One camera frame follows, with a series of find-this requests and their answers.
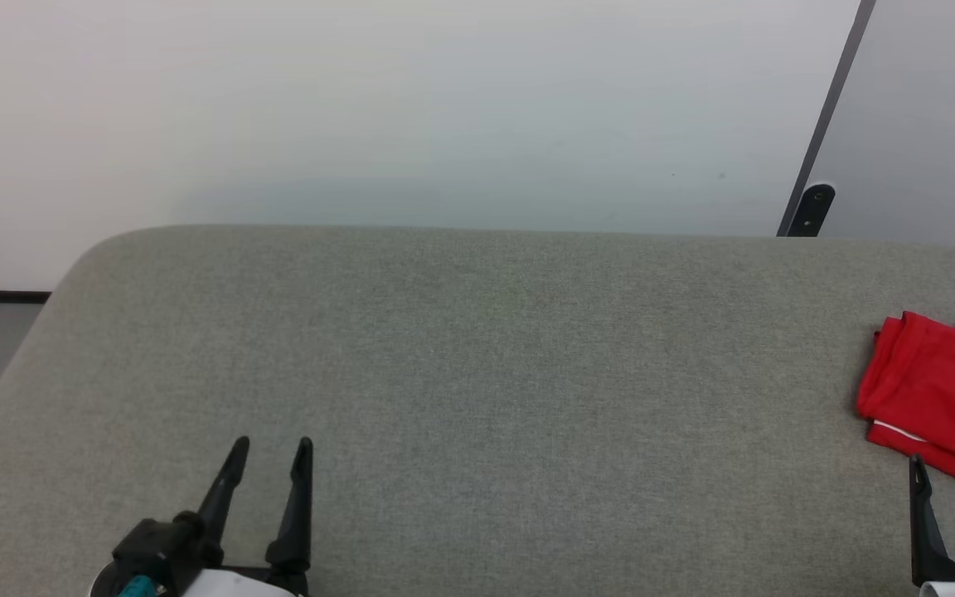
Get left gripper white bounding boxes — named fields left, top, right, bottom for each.
left=171, top=437, right=314, bottom=597

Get red and white garment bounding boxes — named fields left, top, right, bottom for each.
left=856, top=311, right=955, bottom=498

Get grey fabric sofa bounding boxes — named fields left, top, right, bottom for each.
left=0, top=224, right=955, bottom=597

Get black door stopper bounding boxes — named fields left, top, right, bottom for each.
left=793, top=184, right=836, bottom=238

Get grey door panel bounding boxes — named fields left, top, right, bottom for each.
left=809, top=0, right=955, bottom=254

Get dark door frame strip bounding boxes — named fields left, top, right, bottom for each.
left=776, top=0, right=878, bottom=238

